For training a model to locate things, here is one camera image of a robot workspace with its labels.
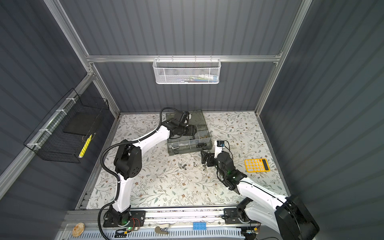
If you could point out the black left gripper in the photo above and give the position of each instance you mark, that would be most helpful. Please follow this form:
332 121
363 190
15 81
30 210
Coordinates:
191 131

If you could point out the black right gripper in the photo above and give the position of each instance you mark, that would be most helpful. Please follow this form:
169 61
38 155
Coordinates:
205 157

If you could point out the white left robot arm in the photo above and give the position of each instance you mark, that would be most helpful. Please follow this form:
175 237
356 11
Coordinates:
128 164

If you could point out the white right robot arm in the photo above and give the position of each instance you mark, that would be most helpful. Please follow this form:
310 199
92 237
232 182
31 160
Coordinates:
288 216

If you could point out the transparent green compartment organizer box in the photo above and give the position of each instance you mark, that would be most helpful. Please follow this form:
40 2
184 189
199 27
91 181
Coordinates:
201 141

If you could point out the yellow tray with white cells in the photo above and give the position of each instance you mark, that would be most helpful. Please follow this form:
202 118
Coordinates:
257 165

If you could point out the blue lego brick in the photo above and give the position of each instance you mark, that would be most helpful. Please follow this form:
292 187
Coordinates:
199 226

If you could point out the black foam pad in basket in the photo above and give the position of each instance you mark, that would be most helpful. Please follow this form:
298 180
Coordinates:
83 124

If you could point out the round wooden disc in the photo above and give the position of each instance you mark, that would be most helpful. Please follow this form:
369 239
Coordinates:
78 230

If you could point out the white wire mesh basket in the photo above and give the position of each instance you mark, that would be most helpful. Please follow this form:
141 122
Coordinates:
187 72

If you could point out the black wire wall basket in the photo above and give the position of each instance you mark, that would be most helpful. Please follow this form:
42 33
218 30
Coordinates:
67 134

